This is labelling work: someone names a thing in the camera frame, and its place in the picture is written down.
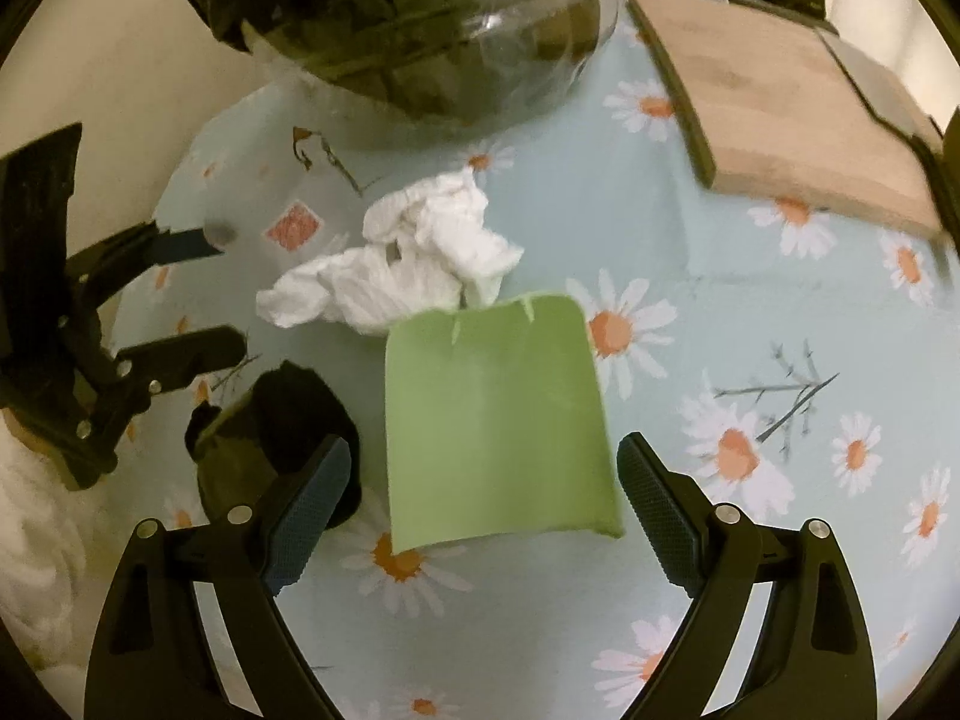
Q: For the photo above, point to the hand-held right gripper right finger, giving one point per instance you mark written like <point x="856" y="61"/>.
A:
<point x="660" y="510"/>

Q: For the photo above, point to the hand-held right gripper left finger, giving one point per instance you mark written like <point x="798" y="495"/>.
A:
<point x="307" y="517"/>

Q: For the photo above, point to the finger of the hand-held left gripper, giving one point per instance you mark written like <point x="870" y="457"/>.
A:
<point x="187" y="352"/>
<point x="191" y="242"/>

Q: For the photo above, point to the clear wrapper with orange label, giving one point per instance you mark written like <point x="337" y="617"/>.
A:
<point x="294" y="229"/>

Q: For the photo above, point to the white tissue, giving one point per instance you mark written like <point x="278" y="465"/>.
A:
<point x="442" y="240"/>

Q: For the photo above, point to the clear bin with black bag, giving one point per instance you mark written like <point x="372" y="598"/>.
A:
<point x="420" y="52"/>

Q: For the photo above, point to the floral light blue tablecloth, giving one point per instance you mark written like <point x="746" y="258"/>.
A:
<point x="675" y="330"/>

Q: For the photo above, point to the wooden cutting board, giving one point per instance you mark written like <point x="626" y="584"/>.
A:
<point x="780" y="112"/>

